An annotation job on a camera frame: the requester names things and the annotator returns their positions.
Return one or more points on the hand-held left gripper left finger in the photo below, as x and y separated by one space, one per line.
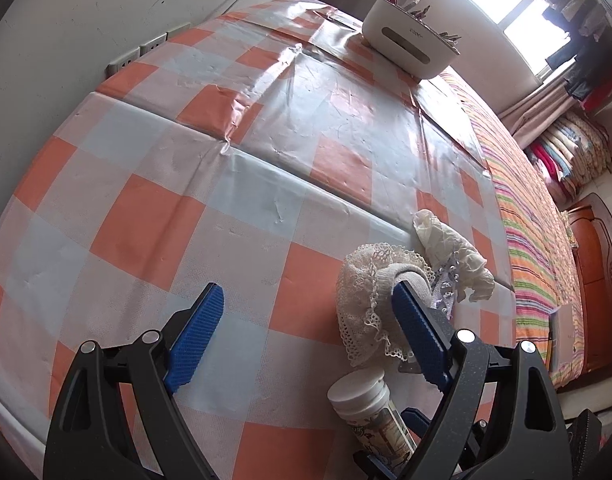
198 335

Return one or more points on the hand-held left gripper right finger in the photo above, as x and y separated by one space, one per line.
418 330

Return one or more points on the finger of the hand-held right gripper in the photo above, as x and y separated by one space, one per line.
417 420
381 467

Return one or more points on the white patterned bottle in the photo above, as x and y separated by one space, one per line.
366 410

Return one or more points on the cream lace cloth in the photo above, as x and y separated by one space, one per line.
361 300

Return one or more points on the crumpled white glove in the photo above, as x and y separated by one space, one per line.
446 245

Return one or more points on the yellow black pen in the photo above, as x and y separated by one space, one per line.
552 350

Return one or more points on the grey flat box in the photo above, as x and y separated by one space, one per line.
563 322

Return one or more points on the orange checked tablecloth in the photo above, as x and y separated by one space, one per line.
235 185

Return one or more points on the striped bed sheet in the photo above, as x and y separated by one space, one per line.
526 210

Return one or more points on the stack of folded blankets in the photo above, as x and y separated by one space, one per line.
571 155

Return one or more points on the pale pink curtain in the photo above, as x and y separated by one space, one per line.
536 110

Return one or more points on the white storage box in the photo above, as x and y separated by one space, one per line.
406 40

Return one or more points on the clutter of small accessories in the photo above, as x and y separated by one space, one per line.
426 15

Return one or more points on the row of hanging clothes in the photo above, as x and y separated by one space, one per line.
581 25

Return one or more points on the white wall socket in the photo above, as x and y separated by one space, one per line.
124 61
153 46

